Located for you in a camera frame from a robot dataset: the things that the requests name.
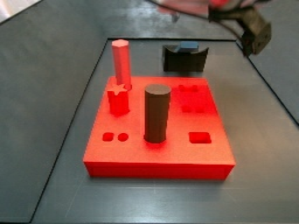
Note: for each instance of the red star peg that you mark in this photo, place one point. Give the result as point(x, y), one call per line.
point(117, 100)

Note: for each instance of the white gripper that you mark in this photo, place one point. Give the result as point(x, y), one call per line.
point(187, 7)

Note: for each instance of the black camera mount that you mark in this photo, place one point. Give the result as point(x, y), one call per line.
point(258, 29)

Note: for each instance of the red hexagonal peg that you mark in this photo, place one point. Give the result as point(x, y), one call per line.
point(120, 50)

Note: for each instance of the red peg board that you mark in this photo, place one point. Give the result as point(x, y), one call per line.
point(195, 151)

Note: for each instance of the black cylinder peg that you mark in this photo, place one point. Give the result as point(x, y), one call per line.
point(156, 105)

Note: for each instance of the black curved holder stand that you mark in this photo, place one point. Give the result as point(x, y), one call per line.
point(183, 61)

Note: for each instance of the blue double-square peg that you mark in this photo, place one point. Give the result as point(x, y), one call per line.
point(187, 47)

